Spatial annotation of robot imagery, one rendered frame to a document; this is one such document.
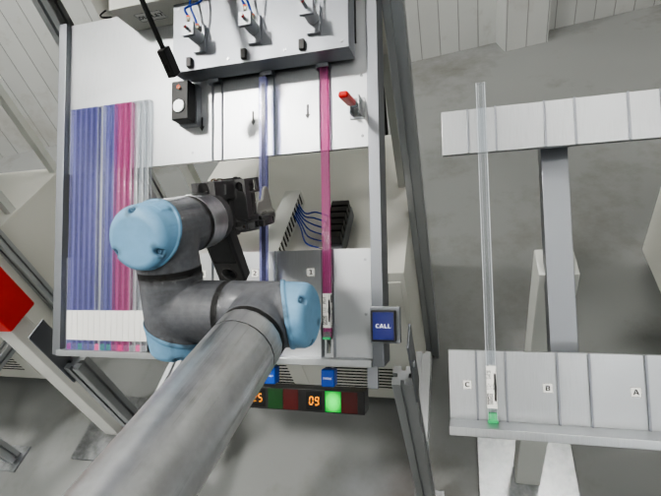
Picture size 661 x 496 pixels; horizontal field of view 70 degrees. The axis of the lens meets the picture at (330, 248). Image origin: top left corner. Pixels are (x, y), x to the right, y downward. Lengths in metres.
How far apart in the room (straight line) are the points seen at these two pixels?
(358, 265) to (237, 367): 0.44
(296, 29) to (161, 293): 0.53
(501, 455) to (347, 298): 0.84
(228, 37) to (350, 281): 0.49
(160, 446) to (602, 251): 1.89
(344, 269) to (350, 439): 0.85
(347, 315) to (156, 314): 0.36
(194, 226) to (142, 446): 0.29
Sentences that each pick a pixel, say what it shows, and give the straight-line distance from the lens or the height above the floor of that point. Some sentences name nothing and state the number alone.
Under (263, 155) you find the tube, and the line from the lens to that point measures 0.87.
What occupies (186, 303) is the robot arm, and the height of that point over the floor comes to 1.04.
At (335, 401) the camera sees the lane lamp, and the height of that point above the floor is 0.66.
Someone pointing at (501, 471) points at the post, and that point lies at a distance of 1.51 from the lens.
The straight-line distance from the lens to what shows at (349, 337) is 0.84.
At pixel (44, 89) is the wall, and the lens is 4.33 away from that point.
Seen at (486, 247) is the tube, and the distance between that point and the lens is 0.73.
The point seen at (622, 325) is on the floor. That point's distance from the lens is 1.85.
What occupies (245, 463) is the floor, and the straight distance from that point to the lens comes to 1.65.
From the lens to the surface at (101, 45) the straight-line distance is 1.20.
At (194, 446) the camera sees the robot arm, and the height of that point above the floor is 1.09.
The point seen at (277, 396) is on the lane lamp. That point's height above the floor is 0.66.
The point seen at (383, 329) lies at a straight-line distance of 0.78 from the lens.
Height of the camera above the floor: 1.40
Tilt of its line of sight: 40 degrees down
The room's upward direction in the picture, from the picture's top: 16 degrees counter-clockwise
